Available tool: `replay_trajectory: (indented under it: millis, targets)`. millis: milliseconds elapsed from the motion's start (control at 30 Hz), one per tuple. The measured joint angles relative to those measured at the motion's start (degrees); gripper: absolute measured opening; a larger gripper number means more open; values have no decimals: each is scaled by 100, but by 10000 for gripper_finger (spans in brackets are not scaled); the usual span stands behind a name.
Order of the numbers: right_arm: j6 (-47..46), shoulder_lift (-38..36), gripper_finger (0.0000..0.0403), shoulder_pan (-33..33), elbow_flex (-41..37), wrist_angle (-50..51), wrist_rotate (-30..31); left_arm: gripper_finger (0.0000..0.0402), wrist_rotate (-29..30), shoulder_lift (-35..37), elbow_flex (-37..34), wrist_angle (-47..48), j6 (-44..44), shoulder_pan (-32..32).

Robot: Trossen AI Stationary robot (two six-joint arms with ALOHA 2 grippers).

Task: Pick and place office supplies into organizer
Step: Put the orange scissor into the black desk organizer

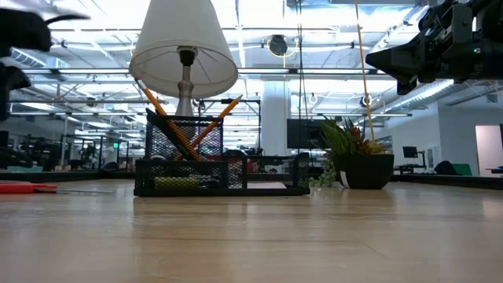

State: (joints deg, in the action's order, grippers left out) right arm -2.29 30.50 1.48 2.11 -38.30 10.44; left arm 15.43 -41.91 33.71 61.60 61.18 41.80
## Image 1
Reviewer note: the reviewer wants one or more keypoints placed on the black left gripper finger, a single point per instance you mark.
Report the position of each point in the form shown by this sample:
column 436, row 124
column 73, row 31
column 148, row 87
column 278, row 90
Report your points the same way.
column 9, row 76

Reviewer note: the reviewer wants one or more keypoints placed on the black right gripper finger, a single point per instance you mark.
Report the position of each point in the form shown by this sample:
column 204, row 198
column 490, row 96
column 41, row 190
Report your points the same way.
column 401, row 61
column 406, row 85

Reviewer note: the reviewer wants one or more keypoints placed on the yellow pencil with pink eraser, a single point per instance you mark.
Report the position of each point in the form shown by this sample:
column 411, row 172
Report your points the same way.
column 157, row 105
column 224, row 112

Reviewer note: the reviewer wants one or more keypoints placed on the black marker pen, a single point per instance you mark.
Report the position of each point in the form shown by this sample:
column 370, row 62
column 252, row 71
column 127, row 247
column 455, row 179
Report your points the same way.
column 165, row 129

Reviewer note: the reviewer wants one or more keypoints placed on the black mesh desk organizer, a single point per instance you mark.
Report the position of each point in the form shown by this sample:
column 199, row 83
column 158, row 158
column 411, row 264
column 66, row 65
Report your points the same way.
column 220, row 173

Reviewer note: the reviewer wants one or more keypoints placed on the small black monitor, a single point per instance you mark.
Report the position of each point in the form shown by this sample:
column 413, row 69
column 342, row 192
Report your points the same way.
column 410, row 152

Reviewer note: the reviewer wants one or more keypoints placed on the black chair backrest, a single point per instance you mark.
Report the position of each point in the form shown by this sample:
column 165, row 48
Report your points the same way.
column 446, row 168

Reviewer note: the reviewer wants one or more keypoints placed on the succulent plant in black pot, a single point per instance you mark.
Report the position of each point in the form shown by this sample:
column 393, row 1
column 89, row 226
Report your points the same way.
column 363, row 173

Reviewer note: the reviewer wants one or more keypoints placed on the green panel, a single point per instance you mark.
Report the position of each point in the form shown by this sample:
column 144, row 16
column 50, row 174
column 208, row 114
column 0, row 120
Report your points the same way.
column 463, row 170

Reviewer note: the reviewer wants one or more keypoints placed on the black computer monitor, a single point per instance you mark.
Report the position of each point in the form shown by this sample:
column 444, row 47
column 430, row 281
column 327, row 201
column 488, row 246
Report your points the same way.
column 302, row 133

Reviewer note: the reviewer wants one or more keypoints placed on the white shade silver table lamp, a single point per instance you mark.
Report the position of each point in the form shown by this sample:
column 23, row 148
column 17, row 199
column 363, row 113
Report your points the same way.
column 181, row 23

